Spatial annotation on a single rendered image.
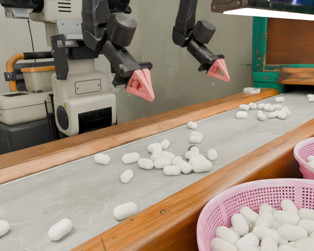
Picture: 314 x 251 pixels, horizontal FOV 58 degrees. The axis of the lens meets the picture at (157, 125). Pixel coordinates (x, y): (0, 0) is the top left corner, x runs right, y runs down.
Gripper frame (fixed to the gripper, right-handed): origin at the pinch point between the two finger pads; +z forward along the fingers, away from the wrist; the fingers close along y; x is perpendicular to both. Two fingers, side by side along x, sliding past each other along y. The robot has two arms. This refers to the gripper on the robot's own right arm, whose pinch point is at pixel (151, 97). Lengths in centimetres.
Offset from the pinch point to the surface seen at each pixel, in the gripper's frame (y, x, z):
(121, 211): -26.3, -6.7, 23.3
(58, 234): -34.4, -4.9, 21.8
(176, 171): -11.0, -3.7, 20.7
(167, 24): 165, 74, -141
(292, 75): 81, 2, 3
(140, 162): -13.0, 1.1, 14.4
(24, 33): 42, 104, -170
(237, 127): 24.0, 3.0, 14.8
